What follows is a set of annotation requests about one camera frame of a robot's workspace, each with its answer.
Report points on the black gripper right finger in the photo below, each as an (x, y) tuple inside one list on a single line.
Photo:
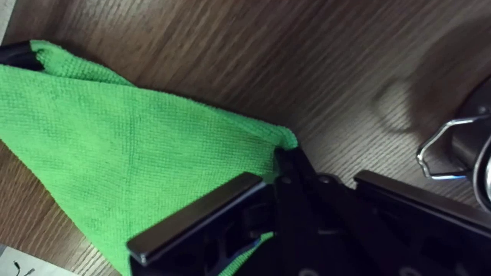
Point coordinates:
[(408, 230)]

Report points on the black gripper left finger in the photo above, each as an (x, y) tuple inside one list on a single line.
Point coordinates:
[(204, 224)]

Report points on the green microfibre towel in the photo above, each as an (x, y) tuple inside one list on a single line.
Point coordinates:
[(127, 153)]

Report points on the small metal pot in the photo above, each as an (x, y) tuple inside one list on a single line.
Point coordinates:
[(477, 143)]

